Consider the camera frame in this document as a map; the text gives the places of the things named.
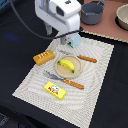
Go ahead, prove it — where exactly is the salmon pink board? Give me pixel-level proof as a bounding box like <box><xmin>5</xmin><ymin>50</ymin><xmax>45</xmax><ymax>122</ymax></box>
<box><xmin>81</xmin><ymin>0</ymin><xmax>128</xmax><ymax>43</ymax></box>

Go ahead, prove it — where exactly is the yellow toy banana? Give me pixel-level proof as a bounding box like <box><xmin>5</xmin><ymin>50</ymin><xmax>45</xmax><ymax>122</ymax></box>
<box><xmin>58</xmin><ymin>60</ymin><xmax>75</xmax><ymax>73</ymax></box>

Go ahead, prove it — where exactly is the knife with wooden handle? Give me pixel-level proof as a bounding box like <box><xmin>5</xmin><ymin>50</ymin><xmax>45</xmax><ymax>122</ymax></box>
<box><xmin>58</xmin><ymin>50</ymin><xmax>97</xmax><ymax>63</ymax></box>

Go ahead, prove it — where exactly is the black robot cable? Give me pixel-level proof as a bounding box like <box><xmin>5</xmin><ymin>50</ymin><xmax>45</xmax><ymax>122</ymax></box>
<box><xmin>9</xmin><ymin>0</ymin><xmax>84</xmax><ymax>41</ymax></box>

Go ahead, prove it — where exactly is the round wooden plate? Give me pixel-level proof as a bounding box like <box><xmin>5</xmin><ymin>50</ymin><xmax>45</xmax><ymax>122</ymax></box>
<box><xmin>55</xmin><ymin>55</ymin><xmax>83</xmax><ymax>79</ymax></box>

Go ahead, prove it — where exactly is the fork with wooden handle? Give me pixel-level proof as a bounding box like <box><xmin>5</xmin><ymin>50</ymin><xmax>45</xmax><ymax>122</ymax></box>
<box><xmin>43</xmin><ymin>71</ymin><xmax>84</xmax><ymax>90</ymax></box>

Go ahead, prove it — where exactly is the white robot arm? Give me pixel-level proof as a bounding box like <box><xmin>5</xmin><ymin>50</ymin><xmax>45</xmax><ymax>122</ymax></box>
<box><xmin>35</xmin><ymin>0</ymin><xmax>81</xmax><ymax>34</ymax></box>

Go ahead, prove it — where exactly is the orange bread loaf toy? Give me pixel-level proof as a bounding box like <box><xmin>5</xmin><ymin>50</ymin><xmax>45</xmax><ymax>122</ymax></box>
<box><xmin>33</xmin><ymin>50</ymin><xmax>55</xmax><ymax>66</ymax></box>

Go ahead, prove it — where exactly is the dark grey pot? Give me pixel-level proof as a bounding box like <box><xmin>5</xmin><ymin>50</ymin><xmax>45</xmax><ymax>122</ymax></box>
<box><xmin>81</xmin><ymin>0</ymin><xmax>106</xmax><ymax>25</ymax></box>

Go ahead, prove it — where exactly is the yellow butter box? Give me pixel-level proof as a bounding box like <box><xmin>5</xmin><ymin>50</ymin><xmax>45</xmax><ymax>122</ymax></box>
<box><xmin>44</xmin><ymin>81</ymin><xmax>66</xmax><ymax>100</ymax></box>

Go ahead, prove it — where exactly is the beige bowl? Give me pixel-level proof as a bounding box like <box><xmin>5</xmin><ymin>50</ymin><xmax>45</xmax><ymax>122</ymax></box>
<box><xmin>116</xmin><ymin>4</ymin><xmax>128</xmax><ymax>30</ymax></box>

